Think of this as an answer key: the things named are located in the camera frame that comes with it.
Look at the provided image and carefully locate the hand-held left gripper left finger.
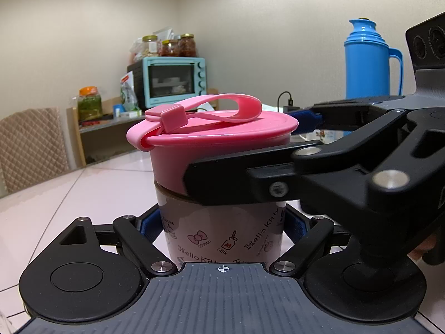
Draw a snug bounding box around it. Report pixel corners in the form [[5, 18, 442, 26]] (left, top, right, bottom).
[[59, 209, 178, 276]]

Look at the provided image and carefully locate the wooden shelf cabinet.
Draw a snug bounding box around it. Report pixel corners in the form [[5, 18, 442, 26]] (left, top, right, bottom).
[[66, 88, 219, 168]]

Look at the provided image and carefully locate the black charger with cable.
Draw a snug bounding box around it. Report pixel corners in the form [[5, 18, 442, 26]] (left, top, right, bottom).
[[277, 91, 301, 112]]

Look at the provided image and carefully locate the yellow lid glass jar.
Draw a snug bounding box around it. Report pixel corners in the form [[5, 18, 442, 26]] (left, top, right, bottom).
[[141, 35, 159, 58]]

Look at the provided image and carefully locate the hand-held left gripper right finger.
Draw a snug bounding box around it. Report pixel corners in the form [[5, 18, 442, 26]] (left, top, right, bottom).
[[269, 207, 352, 276]]

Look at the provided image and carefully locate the red filled glass jar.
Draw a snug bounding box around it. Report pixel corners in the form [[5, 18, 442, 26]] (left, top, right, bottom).
[[160, 40, 180, 58]]

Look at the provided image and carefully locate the pink bottle cap with strap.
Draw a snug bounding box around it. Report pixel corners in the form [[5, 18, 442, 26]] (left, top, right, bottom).
[[126, 92, 300, 196]]

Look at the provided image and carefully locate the beige quilted chair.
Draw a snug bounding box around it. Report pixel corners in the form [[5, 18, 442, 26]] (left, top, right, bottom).
[[0, 107, 72, 196]]

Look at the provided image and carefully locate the green white snack bag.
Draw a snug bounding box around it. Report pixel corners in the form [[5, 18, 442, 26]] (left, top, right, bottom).
[[119, 71, 140, 112]]

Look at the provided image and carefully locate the white printed container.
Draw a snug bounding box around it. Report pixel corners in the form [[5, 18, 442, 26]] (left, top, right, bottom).
[[306, 128, 345, 144]]

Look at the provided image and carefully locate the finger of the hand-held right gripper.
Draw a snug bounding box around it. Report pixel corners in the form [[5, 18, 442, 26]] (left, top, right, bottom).
[[184, 109, 445, 274], [289, 95, 418, 133]]

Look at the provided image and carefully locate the pink cartoon print bottle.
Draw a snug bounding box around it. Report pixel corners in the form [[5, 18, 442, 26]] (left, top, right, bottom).
[[154, 178, 290, 269]]

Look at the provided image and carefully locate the green jar with orange lid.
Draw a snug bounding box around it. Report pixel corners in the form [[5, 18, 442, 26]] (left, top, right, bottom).
[[77, 86, 104, 122]]

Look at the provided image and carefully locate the dark filled glass jar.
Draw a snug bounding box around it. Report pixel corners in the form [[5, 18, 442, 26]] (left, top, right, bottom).
[[177, 33, 197, 58]]

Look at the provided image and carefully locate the blue thermos jug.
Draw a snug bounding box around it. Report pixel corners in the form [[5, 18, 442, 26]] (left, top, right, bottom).
[[343, 17, 404, 100]]

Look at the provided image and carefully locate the clear plastic food bag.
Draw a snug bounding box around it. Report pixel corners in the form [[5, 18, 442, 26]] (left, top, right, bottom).
[[129, 40, 147, 64]]

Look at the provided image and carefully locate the teal toaster oven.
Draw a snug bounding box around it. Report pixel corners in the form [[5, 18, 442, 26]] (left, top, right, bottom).
[[127, 57, 208, 110]]

